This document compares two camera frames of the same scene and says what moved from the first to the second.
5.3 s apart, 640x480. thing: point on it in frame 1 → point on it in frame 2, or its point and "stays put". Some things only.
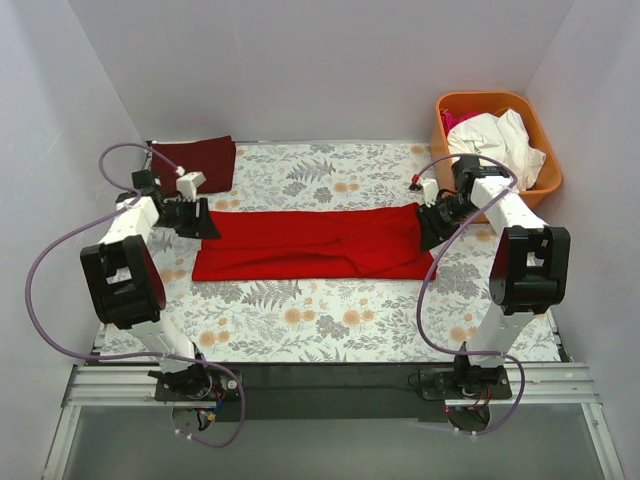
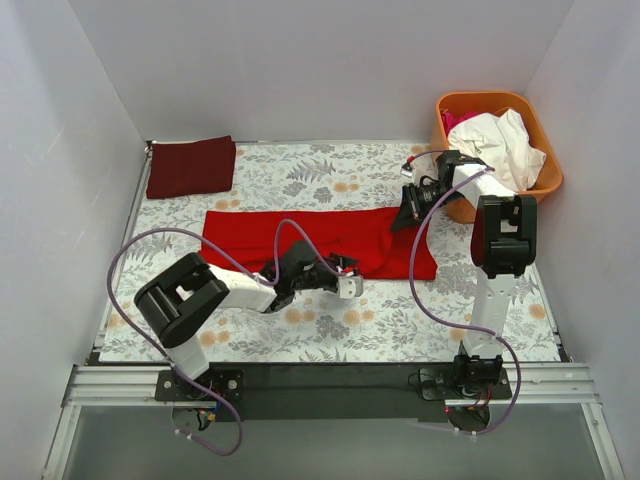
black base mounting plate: (331, 392) stays put
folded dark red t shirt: (215, 157) stays put
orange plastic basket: (494, 102) stays put
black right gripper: (428, 225) → (413, 201)
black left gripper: (201, 215) → (333, 272)
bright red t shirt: (365, 243) stays put
